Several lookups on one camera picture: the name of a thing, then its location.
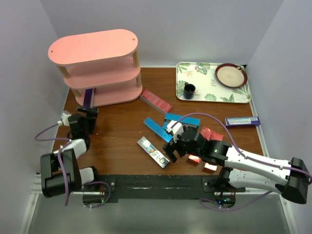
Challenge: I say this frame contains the red toothpaste box right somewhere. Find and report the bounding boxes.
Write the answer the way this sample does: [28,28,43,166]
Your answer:
[202,132,224,173]

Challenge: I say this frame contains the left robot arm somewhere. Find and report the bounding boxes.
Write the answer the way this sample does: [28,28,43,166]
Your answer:
[35,108,101,202]

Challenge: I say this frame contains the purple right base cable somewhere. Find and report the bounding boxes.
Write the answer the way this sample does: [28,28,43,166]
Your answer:
[198,190,273,212]

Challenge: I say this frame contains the blue toothpaste box middle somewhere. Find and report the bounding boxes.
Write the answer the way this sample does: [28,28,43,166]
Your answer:
[162,122,170,131]

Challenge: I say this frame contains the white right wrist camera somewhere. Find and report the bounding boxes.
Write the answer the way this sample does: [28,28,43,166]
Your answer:
[167,120,184,142]

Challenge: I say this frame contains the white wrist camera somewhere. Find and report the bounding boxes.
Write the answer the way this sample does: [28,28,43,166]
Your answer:
[60,111,71,126]
[167,120,184,142]

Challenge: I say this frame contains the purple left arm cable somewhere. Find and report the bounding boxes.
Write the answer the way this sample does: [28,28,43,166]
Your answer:
[34,121,74,207]

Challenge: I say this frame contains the red rimmed beige plate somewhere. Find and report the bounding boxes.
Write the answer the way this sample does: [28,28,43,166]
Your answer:
[215,63,248,88]

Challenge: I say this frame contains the red toothpaste box near shelf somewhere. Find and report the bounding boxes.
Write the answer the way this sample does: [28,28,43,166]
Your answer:
[140,89,173,115]

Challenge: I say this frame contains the silver purple toothpaste box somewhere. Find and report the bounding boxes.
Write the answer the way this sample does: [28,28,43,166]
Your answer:
[137,136,169,169]

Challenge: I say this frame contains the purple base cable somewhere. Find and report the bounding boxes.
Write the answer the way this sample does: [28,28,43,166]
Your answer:
[198,190,273,212]
[84,181,112,209]

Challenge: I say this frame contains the blue toothpaste box rear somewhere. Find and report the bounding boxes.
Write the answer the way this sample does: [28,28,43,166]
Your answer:
[164,113,200,129]

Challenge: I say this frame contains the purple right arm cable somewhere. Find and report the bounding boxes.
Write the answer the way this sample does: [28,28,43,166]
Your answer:
[170,112,312,185]

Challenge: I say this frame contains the dark blue mug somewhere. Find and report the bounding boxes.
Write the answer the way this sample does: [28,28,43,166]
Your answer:
[183,82,195,100]

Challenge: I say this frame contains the blue toothpaste box front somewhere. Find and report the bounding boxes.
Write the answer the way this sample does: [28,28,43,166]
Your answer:
[143,117,173,143]

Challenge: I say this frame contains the black base mat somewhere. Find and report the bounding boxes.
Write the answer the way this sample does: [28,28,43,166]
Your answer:
[82,174,246,203]

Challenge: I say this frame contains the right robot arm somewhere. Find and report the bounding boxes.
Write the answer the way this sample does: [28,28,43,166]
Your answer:
[163,121,312,204]

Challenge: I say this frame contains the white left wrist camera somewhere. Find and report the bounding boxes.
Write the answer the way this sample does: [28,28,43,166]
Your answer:
[60,111,71,126]

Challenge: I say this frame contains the floral serving tray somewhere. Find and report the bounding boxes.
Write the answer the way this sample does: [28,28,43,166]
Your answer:
[175,62,251,103]

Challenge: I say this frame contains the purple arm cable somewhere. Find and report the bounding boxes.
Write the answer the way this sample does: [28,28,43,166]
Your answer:
[34,121,74,207]
[170,112,312,185]

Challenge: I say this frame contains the red toothpaste box left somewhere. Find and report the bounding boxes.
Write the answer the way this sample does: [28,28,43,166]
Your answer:
[187,127,214,165]

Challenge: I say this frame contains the blue toothpaste box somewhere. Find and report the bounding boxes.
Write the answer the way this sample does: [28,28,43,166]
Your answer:
[162,122,170,131]
[164,113,200,129]
[143,117,173,143]

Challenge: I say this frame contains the pink three-tier shelf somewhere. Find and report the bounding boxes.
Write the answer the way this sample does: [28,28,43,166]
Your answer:
[48,29,142,107]

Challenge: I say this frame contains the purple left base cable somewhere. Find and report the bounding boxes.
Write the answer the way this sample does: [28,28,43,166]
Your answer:
[84,181,112,209]

